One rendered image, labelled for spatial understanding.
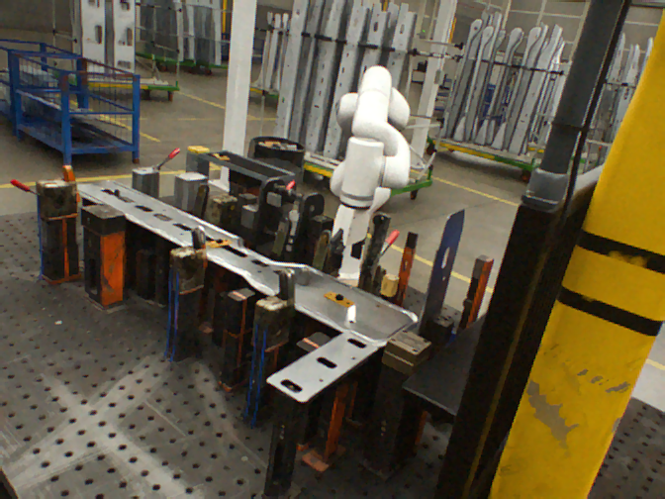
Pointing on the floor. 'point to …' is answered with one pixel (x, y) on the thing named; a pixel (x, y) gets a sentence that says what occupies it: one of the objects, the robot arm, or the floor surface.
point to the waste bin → (279, 157)
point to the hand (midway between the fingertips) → (346, 258)
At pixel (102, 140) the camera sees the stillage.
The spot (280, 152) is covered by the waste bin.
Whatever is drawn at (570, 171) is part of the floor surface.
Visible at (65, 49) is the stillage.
